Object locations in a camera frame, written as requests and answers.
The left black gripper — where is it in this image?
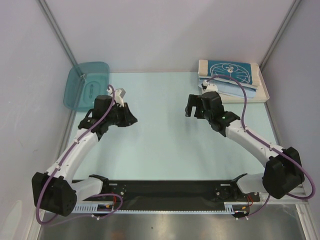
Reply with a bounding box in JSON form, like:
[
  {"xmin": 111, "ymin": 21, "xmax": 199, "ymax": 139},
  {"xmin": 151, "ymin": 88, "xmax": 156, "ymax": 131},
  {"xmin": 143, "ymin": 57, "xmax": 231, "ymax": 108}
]
[{"xmin": 105, "ymin": 102, "xmax": 138, "ymax": 127}]

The light blue towel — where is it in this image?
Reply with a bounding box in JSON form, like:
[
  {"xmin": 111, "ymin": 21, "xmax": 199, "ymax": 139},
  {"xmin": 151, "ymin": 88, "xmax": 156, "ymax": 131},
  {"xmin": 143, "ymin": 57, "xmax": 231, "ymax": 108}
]
[{"xmin": 198, "ymin": 77, "xmax": 257, "ymax": 99}]

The teal cream cartoon towel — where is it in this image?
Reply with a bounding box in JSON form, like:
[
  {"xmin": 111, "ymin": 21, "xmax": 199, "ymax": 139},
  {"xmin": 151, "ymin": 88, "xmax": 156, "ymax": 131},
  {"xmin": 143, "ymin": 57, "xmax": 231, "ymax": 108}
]
[{"xmin": 198, "ymin": 59, "xmax": 261, "ymax": 88}]

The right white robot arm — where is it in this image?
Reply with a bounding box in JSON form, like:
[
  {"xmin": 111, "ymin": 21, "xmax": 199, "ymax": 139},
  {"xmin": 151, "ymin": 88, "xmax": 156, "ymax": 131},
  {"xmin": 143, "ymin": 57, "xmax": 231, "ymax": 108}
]
[{"xmin": 185, "ymin": 91, "xmax": 305, "ymax": 201}]

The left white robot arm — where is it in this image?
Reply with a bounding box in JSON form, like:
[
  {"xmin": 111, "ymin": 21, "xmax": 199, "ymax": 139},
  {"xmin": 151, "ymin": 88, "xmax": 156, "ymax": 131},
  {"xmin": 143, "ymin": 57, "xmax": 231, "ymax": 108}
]
[{"xmin": 31, "ymin": 89, "xmax": 138, "ymax": 217}]

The teal plastic bin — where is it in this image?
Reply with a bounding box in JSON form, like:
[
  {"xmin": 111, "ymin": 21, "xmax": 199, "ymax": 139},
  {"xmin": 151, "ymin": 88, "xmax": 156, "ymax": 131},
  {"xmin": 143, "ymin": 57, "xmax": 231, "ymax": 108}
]
[{"xmin": 63, "ymin": 61, "xmax": 110, "ymax": 112}]

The cream plastic tray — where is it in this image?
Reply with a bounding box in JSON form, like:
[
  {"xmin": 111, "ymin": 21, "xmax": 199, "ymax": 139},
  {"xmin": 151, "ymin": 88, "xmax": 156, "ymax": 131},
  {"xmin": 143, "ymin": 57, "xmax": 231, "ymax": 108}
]
[{"xmin": 207, "ymin": 68, "xmax": 270, "ymax": 103}]

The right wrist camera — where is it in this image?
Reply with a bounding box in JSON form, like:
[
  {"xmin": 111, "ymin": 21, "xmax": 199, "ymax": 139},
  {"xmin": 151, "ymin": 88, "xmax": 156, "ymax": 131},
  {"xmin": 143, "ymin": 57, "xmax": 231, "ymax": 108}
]
[{"xmin": 201, "ymin": 80, "xmax": 218, "ymax": 94}]

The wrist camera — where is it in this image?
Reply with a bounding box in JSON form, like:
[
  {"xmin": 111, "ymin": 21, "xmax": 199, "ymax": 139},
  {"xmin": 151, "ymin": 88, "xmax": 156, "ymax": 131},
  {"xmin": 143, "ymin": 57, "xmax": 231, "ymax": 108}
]
[
  {"xmin": 107, "ymin": 85, "xmax": 126, "ymax": 108},
  {"xmin": 201, "ymin": 80, "xmax": 218, "ymax": 94}
]

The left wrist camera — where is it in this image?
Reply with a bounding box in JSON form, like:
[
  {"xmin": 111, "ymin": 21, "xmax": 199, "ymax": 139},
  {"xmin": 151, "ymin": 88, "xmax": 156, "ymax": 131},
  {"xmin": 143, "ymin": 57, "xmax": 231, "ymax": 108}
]
[{"xmin": 107, "ymin": 85, "xmax": 126, "ymax": 108}]

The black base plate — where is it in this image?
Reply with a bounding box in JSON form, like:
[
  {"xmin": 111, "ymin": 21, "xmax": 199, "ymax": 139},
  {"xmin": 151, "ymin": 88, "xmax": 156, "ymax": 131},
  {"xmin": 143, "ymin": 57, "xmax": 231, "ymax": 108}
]
[{"xmin": 86, "ymin": 180, "xmax": 260, "ymax": 203}]

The white slotted cable duct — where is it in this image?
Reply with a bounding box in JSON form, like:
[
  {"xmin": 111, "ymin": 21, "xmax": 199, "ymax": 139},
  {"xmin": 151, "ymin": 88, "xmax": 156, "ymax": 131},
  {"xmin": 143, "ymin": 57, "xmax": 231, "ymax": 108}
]
[{"xmin": 72, "ymin": 198, "xmax": 253, "ymax": 215}]

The left corner aluminium post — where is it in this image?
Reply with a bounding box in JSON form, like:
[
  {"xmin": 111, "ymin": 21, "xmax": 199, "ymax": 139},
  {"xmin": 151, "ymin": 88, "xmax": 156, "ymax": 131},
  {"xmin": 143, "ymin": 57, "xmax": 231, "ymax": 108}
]
[{"xmin": 36, "ymin": 0, "xmax": 78, "ymax": 66}]

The corner aluminium post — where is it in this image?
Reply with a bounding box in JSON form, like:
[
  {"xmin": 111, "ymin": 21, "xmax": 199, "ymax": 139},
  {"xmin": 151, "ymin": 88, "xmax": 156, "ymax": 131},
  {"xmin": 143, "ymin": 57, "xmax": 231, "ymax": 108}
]
[
  {"xmin": 36, "ymin": 0, "xmax": 78, "ymax": 66},
  {"xmin": 259, "ymin": 0, "xmax": 302, "ymax": 72}
]

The right corner aluminium post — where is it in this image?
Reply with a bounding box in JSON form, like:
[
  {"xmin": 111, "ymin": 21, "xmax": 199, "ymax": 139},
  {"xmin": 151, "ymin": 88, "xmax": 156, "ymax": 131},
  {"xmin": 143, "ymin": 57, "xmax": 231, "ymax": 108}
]
[{"xmin": 259, "ymin": 0, "xmax": 302, "ymax": 72}]

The aluminium frame rail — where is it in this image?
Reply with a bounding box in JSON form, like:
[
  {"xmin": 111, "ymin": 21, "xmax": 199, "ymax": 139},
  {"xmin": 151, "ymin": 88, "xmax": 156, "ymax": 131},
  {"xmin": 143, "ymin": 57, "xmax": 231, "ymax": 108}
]
[{"xmin": 259, "ymin": 184, "xmax": 308, "ymax": 205}]

